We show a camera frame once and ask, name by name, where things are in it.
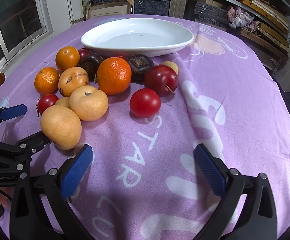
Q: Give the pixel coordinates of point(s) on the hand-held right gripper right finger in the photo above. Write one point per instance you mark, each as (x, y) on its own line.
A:
(210, 170)

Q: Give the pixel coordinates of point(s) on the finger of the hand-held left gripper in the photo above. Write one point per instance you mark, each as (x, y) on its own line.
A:
(12, 112)
(22, 152)

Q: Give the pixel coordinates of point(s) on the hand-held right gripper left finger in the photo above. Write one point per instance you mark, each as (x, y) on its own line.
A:
(77, 170)

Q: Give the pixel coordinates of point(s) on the large yellow pepino melon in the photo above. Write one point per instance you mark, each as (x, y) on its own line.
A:
(60, 127)

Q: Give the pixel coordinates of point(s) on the small orange tangerine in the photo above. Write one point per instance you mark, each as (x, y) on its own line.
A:
(46, 80)

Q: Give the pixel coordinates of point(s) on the small yellow pepino melon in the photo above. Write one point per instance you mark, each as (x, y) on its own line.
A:
(62, 102)

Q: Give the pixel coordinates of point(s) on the purple-striped pepino melon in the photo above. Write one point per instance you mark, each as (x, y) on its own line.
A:
(72, 80)

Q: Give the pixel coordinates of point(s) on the medium yellow pepino melon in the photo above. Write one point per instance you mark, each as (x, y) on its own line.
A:
(88, 102)

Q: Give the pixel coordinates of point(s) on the yellow-orange tangerine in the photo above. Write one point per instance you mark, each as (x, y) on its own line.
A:
(67, 58)

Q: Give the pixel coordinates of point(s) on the dark brown water chestnut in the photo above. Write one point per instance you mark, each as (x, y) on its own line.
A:
(91, 63)
(140, 65)

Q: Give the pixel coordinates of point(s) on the small dark red plum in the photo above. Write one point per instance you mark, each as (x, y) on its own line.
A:
(84, 53)

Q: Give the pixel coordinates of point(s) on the large orange tangerine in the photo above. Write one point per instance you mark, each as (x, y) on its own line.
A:
(114, 76)

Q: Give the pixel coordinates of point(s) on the large dark red plum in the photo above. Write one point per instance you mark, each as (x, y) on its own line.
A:
(160, 80)

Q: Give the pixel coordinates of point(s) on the small tan round fruit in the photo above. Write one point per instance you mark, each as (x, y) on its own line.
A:
(172, 66)

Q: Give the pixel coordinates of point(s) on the white oval plate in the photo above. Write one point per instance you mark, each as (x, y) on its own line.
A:
(140, 36)

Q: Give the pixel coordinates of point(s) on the purple printed tablecloth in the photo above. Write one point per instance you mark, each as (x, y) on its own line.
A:
(160, 142)

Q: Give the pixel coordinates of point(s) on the white framed window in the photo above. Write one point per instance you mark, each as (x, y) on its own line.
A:
(17, 12)

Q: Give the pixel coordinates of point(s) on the white leaning board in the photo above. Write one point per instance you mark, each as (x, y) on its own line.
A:
(76, 0)

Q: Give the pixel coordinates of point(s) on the stack of dark ribboned boxes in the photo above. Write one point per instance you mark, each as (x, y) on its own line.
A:
(210, 15)

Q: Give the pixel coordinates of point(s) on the pink plastic bag bundle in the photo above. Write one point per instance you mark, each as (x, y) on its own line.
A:
(240, 17)

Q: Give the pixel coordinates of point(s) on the stack of flat straw boxes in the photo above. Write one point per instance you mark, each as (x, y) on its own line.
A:
(267, 17)

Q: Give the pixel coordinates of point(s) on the upright woven box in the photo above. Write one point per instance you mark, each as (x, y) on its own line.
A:
(178, 5)

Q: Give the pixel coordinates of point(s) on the stack of grey patterned boxes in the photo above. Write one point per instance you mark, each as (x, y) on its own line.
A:
(151, 2)

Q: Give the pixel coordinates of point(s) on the wooden picture frame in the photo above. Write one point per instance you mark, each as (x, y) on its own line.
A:
(110, 10)

